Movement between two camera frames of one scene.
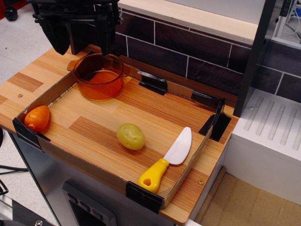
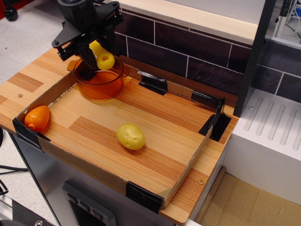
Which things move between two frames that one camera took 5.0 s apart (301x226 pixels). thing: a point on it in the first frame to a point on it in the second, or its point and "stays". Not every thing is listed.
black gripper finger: (58, 32) to (88, 57)
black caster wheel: (11, 13) stays
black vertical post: (250, 73) stays
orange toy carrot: (36, 119) stays
